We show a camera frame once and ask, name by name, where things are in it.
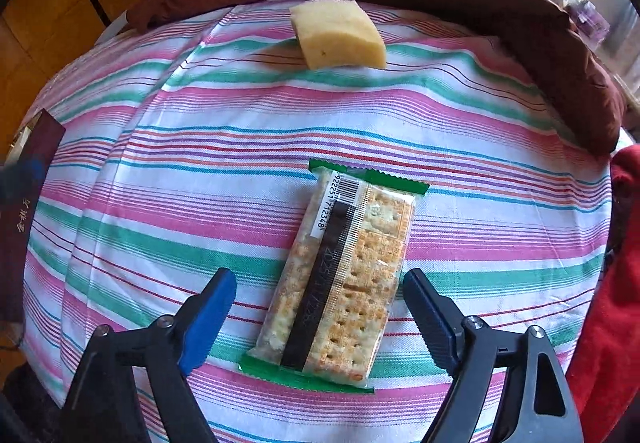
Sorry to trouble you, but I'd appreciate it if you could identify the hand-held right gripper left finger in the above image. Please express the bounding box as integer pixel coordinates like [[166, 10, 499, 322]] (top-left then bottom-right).
[[57, 268, 237, 443]]

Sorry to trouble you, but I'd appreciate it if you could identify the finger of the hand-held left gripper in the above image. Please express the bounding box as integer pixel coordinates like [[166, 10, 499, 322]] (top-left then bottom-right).
[[0, 158, 47, 204]]

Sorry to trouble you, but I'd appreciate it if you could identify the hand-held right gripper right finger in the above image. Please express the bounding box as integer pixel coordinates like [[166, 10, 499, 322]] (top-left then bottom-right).
[[402, 269, 583, 443]]

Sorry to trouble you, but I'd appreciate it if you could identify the green-edged cracker packet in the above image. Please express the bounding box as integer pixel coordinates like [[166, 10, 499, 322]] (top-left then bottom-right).
[[239, 158, 431, 395]]

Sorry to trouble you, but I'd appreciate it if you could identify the dark red box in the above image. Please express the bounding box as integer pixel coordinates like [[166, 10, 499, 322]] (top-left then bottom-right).
[[0, 109, 67, 324]]

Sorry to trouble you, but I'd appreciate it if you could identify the orange wooden wardrobe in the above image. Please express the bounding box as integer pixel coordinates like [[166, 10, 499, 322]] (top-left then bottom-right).
[[0, 0, 161, 174]]

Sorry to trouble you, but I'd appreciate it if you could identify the striped bed sheet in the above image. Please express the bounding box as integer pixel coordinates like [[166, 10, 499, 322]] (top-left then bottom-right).
[[20, 0, 626, 443]]

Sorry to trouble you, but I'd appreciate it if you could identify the red fleece blanket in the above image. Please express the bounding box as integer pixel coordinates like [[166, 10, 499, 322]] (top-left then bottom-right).
[[567, 146, 640, 443]]

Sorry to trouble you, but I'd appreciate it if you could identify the purple box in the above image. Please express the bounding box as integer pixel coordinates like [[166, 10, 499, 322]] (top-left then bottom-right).
[[575, 0, 612, 40]]

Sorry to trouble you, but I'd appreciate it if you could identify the grey bed frame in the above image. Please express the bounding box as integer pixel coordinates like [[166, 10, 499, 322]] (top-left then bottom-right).
[[95, 13, 133, 44]]

